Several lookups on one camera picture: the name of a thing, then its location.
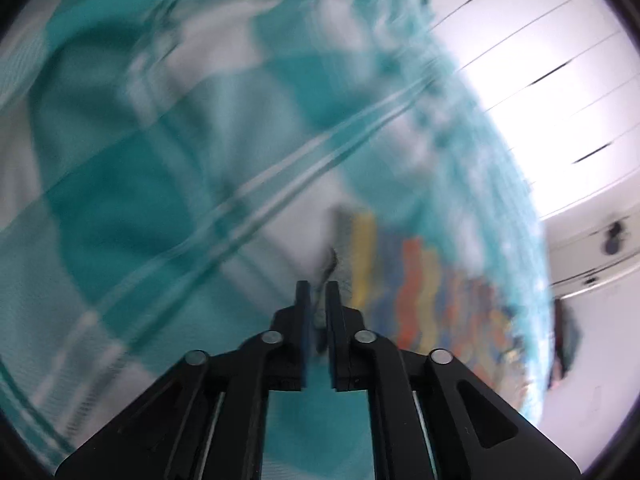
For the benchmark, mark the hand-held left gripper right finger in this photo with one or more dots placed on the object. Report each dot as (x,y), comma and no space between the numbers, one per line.
(334,340)

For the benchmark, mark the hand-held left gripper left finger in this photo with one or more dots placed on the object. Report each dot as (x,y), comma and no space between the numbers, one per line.
(302,340)

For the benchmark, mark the striped knit shirt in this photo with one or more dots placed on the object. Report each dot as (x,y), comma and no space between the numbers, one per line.
(415,285)

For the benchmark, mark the teal checked blanket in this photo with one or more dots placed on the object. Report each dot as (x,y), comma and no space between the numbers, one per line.
(150,185)

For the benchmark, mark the dark wooden dresser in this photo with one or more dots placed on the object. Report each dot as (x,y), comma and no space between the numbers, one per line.
(565,340)

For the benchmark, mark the white door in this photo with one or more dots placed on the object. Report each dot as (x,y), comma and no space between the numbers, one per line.
(575,255)

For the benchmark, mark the black hanging items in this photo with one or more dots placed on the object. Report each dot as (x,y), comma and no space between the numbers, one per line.
(612,239)

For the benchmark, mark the white wardrobe doors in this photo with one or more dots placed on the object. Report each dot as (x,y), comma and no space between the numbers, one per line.
(550,85)

